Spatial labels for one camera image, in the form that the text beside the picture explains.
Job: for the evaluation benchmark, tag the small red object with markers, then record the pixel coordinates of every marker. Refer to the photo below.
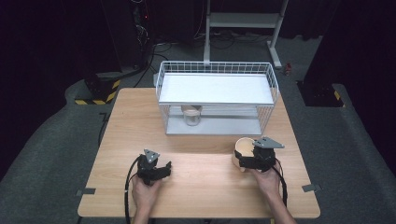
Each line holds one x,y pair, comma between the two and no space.
288,69

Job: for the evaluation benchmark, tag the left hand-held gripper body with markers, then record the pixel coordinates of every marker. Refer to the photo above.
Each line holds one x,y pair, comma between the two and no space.
148,169

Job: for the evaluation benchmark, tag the black yellow striped base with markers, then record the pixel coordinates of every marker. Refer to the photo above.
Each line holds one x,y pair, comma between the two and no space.
101,93
320,95

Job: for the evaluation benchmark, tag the wooden bowl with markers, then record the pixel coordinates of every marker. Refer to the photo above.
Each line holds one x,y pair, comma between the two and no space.
244,146

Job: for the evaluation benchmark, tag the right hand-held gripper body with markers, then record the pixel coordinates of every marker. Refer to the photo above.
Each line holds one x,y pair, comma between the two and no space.
264,154

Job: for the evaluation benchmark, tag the glass jar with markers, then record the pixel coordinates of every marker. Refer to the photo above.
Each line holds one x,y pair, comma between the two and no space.
191,116

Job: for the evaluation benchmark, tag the white metal stand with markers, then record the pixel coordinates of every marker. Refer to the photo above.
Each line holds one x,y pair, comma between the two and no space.
244,20

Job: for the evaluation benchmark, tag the grey tape piece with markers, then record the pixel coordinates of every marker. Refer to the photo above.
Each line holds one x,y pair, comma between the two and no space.
311,188
85,192

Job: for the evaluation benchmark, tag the person's right hand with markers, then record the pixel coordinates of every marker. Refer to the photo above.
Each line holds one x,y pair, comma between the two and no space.
266,182

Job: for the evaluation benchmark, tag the person's left hand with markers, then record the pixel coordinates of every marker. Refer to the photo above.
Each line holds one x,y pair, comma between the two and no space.
145,193

